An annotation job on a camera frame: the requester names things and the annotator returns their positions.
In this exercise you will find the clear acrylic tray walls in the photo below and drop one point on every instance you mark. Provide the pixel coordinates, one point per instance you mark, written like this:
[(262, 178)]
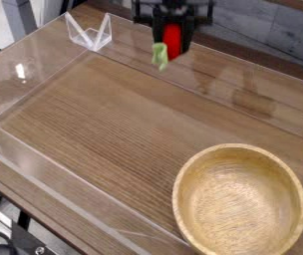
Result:
[(98, 129)]

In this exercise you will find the grey post top left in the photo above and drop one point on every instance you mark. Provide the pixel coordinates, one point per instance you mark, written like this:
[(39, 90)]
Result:
[(20, 16)]

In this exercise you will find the wooden bowl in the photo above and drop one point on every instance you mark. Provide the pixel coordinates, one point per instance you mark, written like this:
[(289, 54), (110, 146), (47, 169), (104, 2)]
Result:
[(238, 202)]

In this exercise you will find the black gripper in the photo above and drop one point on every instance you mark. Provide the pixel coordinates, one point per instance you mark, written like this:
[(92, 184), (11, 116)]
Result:
[(193, 12)]

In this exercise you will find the red plush strawberry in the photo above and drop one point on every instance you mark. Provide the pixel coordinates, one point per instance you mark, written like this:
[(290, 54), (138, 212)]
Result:
[(166, 50)]

